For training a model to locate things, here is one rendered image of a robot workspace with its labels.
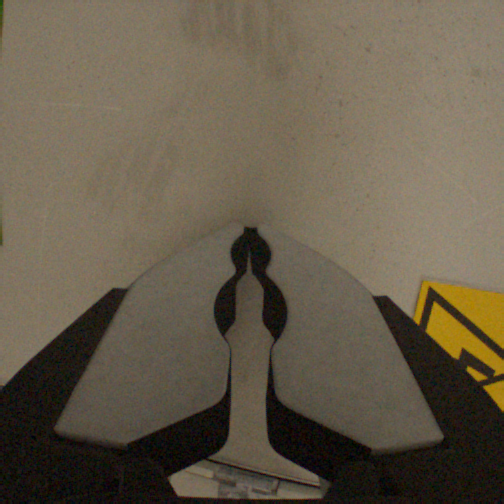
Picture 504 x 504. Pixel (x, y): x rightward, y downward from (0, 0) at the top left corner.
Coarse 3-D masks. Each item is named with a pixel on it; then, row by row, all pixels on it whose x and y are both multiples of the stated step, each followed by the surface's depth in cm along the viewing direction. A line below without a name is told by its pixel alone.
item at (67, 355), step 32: (96, 320) 8; (64, 352) 7; (32, 384) 6; (64, 384) 6; (0, 416) 6; (32, 416) 6; (0, 448) 5; (32, 448) 5; (64, 448) 5; (96, 448) 6; (0, 480) 5; (32, 480) 5; (64, 480) 5; (96, 480) 5
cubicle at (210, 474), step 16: (0, 384) 40; (208, 464) 34; (224, 464) 35; (176, 480) 35; (192, 480) 35; (208, 480) 34; (224, 480) 34; (240, 480) 32; (256, 480) 32; (272, 480) 32; (288, 480) 33; (192, 496) 35; (208, 496) 35; (224, 496) 34; (240, 496) 34; (256, 496) 33; (272, 496) 33; (288, 496) 32; (304, 496) 32; (320, 496) 32
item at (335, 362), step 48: (288, 240) 11; (288, 288) 9; (336, 288) 9; (288, 336) 8; (336, 336) 8; (384, 336) 8; (288, 384) 7; (336, 384) 7; (384, 384) 7; (288, 432) 7; (336, 432) 6; (384, 432) 6; (432, 432) 6
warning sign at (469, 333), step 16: (432, 288) 13; (448, 288) 13; (464, 288) 12; (432, 304) 13; (448, 304) 13; (464, 304) 13; (480, 304) 12; (496, 304) 12; (416, 320) 13; (432, 320) 13; (448, 320) 13; (464, 320) 13; (480, 320) 12; (496, 320) 12; (432, 336) 13; (448, 336) 13; (464, 336) 13; (480, 336) 13; (496, 336) 12; (448, 352) 13; (464, 352) 13; (480, 352) 13; (496, 352) 13; (480, 368) 13; (496, 368) 13; (496, 384) 13; (496, 400) 13
